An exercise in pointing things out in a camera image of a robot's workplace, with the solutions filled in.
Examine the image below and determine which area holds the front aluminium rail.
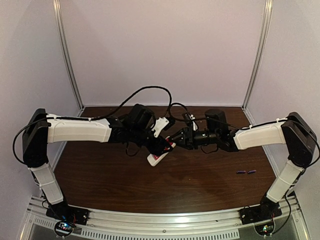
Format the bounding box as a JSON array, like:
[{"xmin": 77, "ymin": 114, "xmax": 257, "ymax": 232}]
[{"xmin": 21, "ymin": 194, "xmax": 305, "ymax": 240}]

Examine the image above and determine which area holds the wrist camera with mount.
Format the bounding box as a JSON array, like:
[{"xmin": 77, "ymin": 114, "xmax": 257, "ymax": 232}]
[
  {"xmin": 151, "ymin": 117, "xmax": 175, "ymax": 138},
  {"xmin": 183, "ymin": 112, "xmax": 198, "ymax": 131}
]

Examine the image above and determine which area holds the aluminium frame post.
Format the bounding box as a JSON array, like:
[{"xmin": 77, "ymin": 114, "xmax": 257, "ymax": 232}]
[
  {"xmin": 242, "ymin": 0, "xmax": 274, "ymax": 110},
  {"xmin": 52, "ymin": 0, "xmax": 85, "ymax": 110}
]

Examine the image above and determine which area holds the left round circuit board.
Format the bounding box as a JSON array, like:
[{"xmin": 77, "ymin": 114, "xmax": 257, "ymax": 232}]
[{"xmin": 53, "ymin": 221, "xmax": 75, "ymax": 237}]

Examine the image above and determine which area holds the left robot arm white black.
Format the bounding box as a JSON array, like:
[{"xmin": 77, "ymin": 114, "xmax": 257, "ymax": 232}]
[{"xmin": 19, "ymin": 104, "xmax": 175, "ymax": 207}]

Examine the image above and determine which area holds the left aluminium frame post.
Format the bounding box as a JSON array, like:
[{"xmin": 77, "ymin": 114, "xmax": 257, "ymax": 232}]
[{"xmin": 52, "ymin": 0, "xmax": 85, "ymax": 110}]

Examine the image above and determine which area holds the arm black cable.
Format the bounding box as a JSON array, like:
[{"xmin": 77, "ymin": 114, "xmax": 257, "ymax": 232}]
[
  {"xmin": 49, "ymin": 86, "xmax": 173, "ymax": 121},
  {"xmin": 167, "ymin": 102, "xmax": 241, "ymax": 131}
]

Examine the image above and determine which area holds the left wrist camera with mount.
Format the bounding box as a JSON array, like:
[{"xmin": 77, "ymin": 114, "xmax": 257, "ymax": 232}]
[{"xmin": 151, "ymin": 117, "xmax": 175, "ymax": 138}]

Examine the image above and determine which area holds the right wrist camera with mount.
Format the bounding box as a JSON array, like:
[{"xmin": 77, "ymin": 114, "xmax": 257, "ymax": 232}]
[{"xmin": 183, "ymin": 112, "xmax": 198, "ymax": 131}]

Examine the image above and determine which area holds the right aluminium frame post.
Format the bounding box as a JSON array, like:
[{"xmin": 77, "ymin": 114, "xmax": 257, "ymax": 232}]
[{"xmin": 242, "ymin": 0, "xmax": 274, "ymax": 110}]

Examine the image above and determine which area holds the white remote control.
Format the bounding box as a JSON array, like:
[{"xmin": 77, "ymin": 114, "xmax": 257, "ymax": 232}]
[{"xmin": 147, "ymin": 136, "xmax": 176, "ymax": 167}]

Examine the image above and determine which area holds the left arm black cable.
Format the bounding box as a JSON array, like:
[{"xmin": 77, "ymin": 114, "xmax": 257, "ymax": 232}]
[{"xmin": 49, "ymin": 86, "xmax": 173, "ymax": 121}]

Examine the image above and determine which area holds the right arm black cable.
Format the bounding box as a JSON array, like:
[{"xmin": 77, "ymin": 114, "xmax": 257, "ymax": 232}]
[{"xmin": 167, "ymin": 102, "xmax": 241, "ymax": 131}]

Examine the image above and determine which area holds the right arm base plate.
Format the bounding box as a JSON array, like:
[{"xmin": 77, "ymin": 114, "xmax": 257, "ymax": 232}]
[{"xmin": 238, "ymin": 203, "xmax": 282, "ymax": 225}]

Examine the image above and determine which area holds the round circuit board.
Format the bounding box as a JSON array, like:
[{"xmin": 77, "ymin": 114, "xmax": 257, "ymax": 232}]
[
  {"xmin": 254, "ymin": 221, "xmax": 275, "ymax": 237},
  {"xmin": 53, "ymin": 221, "xmax": 75, "ymax": 237}
]

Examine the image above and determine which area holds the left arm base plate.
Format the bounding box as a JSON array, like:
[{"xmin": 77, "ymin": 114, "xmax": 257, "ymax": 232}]
[{"xmin": 45, "ymin": 202, "xmax": 89, "ymax": 226}]

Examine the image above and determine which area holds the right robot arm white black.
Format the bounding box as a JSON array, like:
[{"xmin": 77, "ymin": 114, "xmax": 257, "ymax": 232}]
[{"xmin": 169, "ymin": 108, "xmax": 319, "ymax": 224}]

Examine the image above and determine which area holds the right round circuit board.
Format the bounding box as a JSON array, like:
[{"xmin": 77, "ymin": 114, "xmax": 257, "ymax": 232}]
[{"xmin": 254, "ymin": 221, "xmax": 275, "ymax": 237}]

